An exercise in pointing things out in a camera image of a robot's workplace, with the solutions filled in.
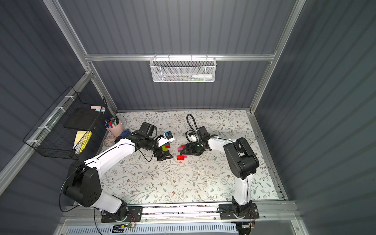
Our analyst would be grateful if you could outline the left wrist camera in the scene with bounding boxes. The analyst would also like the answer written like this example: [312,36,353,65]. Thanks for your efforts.
[157,131,175,147]

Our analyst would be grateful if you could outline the black wire wall basket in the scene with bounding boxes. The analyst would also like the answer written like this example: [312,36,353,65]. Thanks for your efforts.
[23,86,109,161]

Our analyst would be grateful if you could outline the pink pen cup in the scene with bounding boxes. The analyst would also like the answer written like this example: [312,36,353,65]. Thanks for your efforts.
[106,122,125,137]

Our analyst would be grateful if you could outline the blue stapler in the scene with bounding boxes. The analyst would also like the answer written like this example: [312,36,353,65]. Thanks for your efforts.
[119,129,130,138]

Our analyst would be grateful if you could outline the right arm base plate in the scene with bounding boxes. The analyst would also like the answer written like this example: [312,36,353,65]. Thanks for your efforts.
[217,203,259,220]

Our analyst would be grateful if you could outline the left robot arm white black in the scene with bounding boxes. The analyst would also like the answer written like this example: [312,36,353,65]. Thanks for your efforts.
[60,122,175,221]

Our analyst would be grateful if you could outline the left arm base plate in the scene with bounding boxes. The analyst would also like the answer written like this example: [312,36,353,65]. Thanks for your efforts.
[101,206,143,223]

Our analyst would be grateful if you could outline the black cable loop right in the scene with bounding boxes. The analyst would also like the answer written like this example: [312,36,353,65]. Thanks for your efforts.
[184,114,200,143]

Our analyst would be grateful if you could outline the yellow sticky note pad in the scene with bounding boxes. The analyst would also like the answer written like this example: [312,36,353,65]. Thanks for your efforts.
[72,131,93,154]

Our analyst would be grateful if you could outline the black notebook in basket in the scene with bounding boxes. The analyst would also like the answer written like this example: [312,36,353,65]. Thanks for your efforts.
[63,108,101,131]

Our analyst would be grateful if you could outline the white marker in basket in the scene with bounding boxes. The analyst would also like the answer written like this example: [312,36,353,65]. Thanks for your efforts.
[191,74,212,81]

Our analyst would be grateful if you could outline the aluminium rail front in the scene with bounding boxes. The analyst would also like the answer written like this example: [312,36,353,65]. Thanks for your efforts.
[60,201,299,224]

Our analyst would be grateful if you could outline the white wire mesh basket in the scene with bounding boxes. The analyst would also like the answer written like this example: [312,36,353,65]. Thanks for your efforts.
[149,58,217,83]

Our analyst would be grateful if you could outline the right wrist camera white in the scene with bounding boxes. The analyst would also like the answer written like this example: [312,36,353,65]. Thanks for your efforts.
[187,132,197,143]

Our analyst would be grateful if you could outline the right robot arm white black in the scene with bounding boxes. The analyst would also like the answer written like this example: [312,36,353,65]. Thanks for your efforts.
[180,126,259,219]

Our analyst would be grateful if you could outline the round tape roll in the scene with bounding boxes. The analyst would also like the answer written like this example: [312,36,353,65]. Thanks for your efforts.
[103,136,116,147]

